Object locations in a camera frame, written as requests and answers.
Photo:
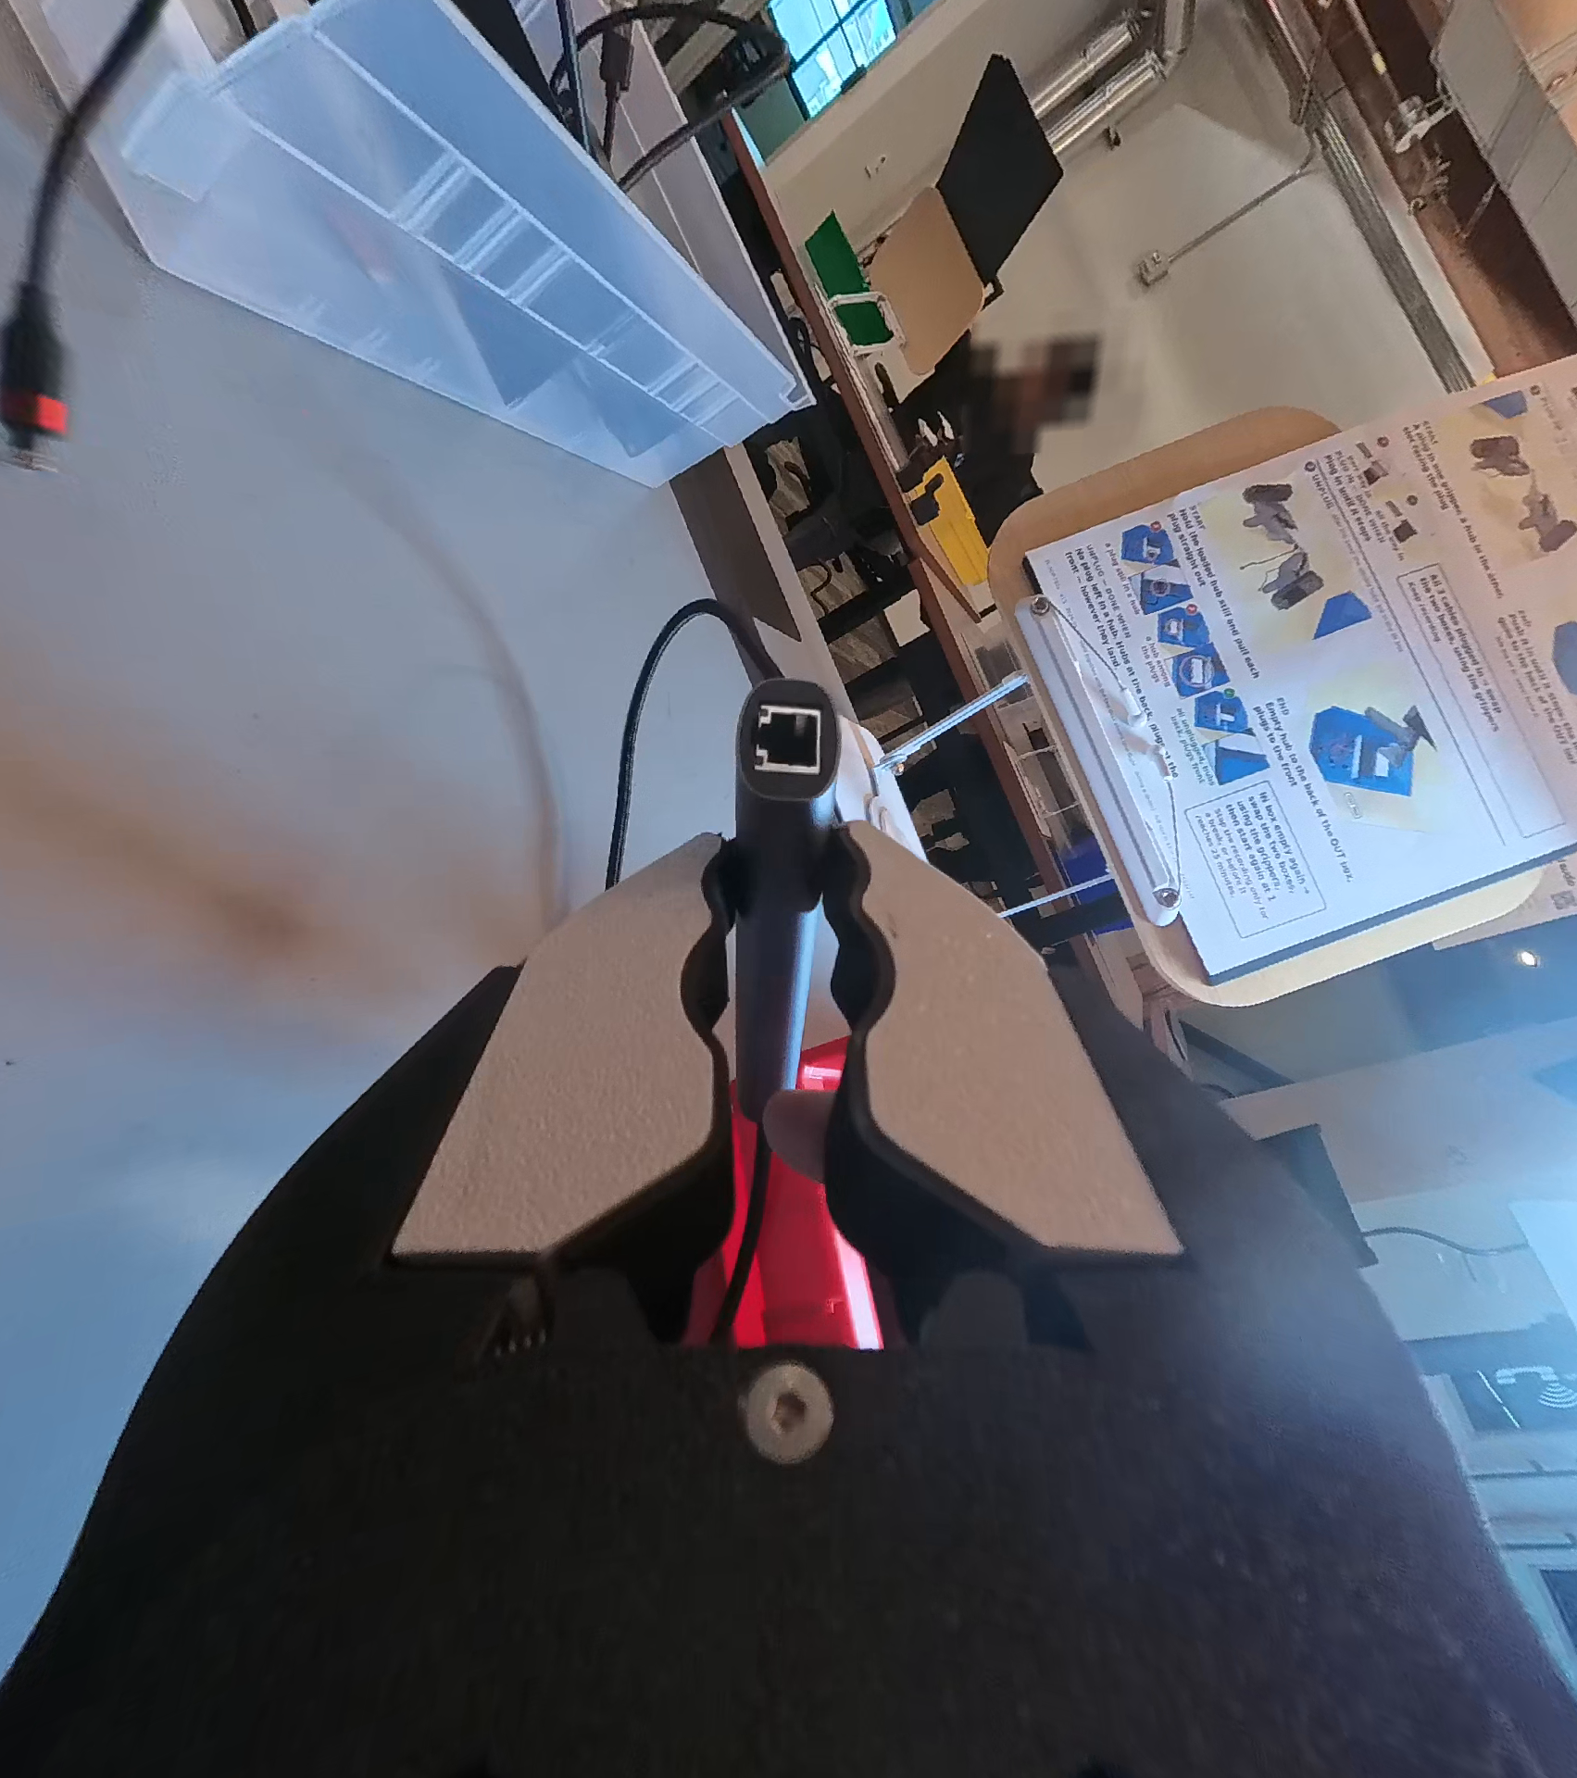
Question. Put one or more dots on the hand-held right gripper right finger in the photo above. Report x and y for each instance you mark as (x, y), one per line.
(1011, 1096)

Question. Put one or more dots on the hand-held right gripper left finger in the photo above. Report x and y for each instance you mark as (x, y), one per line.
(567, 1096)

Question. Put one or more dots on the red plastic bin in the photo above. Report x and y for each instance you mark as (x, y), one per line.
(802, 1251)

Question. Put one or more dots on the clear plastic bin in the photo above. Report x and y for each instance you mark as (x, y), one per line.
(455, 252)

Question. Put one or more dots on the blue bin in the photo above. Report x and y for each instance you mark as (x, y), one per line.
(1087, 882)

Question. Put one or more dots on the yellow bin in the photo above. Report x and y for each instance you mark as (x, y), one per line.
(949, 526)

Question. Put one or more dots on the printed instruction sheet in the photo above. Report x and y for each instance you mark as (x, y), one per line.
(1427, 625)

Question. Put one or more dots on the instruction sheet on stand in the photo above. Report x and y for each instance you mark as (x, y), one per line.
(1148, 461)

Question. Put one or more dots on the wooden office table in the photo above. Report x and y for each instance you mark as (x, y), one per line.
(843, 348)

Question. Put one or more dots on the green bin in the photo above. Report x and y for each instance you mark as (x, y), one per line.
(852, 278)

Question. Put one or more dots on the tan and black chair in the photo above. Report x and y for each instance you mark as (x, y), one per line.
(998, 151)

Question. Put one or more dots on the silver ventilation duct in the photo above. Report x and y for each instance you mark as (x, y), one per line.
(1537, 140)

